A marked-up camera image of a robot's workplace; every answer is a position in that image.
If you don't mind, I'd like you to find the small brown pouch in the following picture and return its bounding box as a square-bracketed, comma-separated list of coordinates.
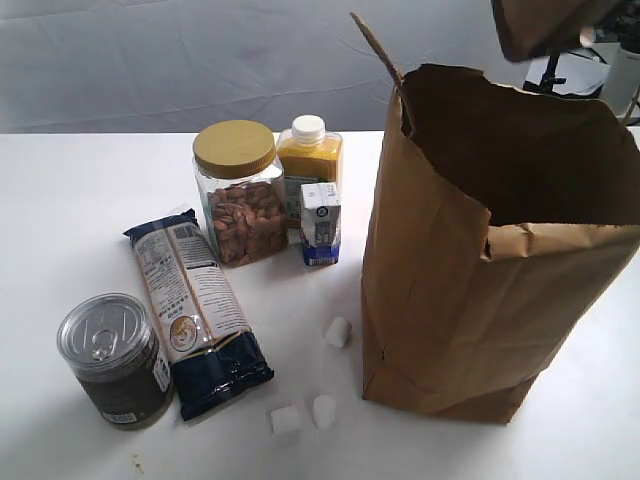
[491, 0, 619, 63]

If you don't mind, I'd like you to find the large brown paper bag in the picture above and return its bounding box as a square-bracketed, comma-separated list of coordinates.
[361, 30, 639, 424]

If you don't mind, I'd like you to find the small blue white carton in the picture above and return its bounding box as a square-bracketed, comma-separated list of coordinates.
[299, 182, 341, 266]

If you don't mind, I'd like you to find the yellow powder bottle white cap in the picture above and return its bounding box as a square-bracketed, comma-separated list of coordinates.
[276, 115, 343, 228]

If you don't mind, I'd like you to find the almond jar with yellow lid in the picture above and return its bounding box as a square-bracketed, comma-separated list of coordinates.
[193, 120, 288, 267]

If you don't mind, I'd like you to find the dark blue noodle package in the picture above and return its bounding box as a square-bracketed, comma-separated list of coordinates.
[124, 210, 274, 421]

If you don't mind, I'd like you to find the white marshmallow front left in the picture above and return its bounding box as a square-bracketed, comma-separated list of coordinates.
[270, 405, 300, 436]

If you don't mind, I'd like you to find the clear can with pull-tab lid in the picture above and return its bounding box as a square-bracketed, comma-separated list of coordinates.
[57, 293, 174, 430]

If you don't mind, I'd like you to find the black tripod stand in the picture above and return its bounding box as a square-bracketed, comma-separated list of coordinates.
[523, 53, 567, 95]

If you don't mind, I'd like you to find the white cylinder container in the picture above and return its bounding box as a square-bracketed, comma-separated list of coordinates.
[600, 46, 639, 117]

